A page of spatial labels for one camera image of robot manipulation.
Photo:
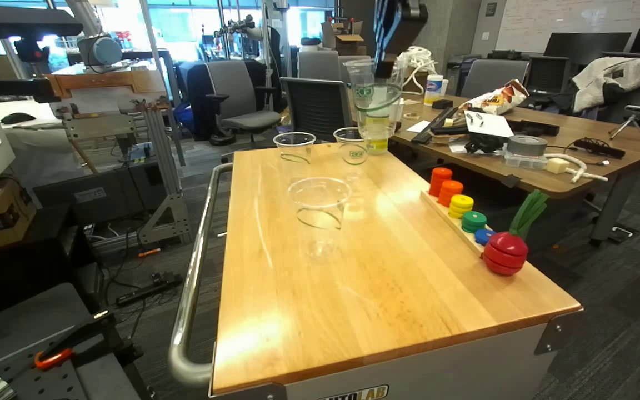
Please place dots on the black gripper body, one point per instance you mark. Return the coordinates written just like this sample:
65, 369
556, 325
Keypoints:
404, 16

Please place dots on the clear plastic cup green logo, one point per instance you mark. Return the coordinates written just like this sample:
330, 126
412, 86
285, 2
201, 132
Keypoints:
378, 101
320, 230
295, 151
351, 151

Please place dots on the white drink carton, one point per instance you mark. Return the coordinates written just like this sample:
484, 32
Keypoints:
434, 90

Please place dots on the grey office chair backrest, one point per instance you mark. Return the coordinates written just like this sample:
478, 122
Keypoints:
489, 73
320, 65

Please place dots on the long black flat bar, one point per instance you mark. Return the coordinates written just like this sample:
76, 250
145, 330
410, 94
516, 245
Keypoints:
439, 122

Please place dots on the dark mesh office chair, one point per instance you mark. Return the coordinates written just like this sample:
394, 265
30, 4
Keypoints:
317, 102

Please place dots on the yellow liquid spray bottle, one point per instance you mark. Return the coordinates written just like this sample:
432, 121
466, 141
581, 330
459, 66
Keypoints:
376, 143

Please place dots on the chip snack bag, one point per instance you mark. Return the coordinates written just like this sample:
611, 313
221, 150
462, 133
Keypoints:
505, 95

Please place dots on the white printed paper sheet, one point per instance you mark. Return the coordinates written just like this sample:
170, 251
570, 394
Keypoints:
489, 124

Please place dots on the small black computer monitor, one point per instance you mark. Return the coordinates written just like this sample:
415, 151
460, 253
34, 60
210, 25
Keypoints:
550, 73

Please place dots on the black flat wallet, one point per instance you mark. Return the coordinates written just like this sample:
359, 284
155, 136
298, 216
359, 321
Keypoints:
535, 126

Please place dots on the grey fabric office chair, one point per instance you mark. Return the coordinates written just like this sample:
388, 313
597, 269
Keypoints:
232, 90

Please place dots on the pale wooden toy base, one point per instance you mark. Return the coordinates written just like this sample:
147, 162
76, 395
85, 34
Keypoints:
454, 220

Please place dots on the white cloth on chair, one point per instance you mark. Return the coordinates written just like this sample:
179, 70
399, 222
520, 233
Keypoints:
611, 73

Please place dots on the black remote control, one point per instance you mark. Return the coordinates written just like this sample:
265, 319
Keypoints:
598, 146

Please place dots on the red toy radish green leaves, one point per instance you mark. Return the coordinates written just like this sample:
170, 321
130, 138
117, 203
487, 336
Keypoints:
505, 256

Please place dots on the grey cylindrical machine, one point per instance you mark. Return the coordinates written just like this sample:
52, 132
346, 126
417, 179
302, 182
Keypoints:
101, 50

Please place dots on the black power strip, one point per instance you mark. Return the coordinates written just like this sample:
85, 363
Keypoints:
149, 290

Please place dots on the black flat panel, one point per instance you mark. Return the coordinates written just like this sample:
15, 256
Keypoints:
22, 21

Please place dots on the black perforated breadboard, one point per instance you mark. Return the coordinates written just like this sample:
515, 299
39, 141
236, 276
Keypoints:
45, 384

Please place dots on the metal frame stand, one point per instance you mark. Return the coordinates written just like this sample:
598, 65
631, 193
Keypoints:
159, 169

